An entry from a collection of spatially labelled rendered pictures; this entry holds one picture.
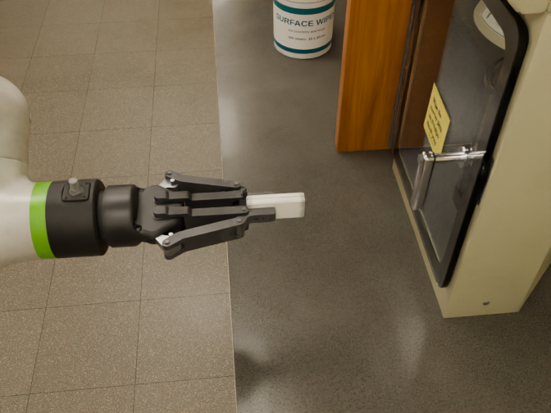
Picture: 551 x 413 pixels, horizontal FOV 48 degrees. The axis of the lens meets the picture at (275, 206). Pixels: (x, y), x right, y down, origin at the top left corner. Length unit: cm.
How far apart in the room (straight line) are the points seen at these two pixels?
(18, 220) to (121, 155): 191
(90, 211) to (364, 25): 51
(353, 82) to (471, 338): 44
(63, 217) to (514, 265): 56
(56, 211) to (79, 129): 209
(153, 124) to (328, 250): 188
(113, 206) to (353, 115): 51
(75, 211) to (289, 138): 55
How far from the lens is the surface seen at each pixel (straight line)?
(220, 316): 204
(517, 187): 75
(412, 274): 97
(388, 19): 101
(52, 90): 310
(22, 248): 76
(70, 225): 73
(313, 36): 136
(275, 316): 90
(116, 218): 73
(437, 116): 85
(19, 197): 76
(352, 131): 112
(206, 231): 72
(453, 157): 76
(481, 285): 88
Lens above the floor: 168
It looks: 46 degrees down
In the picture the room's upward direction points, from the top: straight up
